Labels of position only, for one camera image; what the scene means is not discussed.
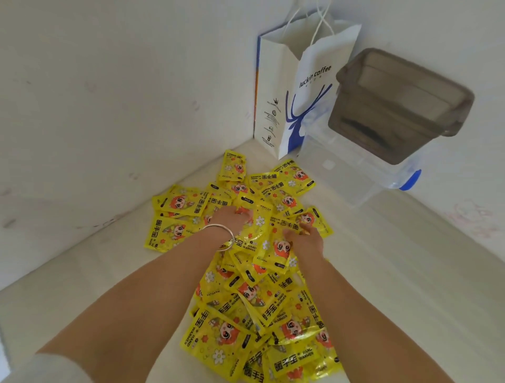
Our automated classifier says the person's left hand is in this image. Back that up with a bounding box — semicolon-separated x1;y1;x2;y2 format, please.
201;206;254;238

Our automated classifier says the white blue-deer paper bag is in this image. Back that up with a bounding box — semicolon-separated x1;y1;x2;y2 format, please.
254;0;362;160

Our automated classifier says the person's left forearm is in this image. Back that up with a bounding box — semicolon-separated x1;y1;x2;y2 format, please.
35;228;234;383

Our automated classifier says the clear blue-latch storage box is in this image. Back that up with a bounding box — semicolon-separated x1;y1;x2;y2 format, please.
298;132;423;208

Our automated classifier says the person's right hand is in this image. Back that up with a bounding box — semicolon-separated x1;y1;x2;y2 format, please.
283;221;325;271

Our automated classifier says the brown translucent plastic box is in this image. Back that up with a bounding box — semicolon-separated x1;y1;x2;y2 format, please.
328;48;476;166

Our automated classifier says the metal bangle bracelet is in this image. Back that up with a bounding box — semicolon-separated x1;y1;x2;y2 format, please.
201;224;236;253

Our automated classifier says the person's right forearm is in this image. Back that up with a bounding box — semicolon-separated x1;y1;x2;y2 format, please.
296;257;455;383

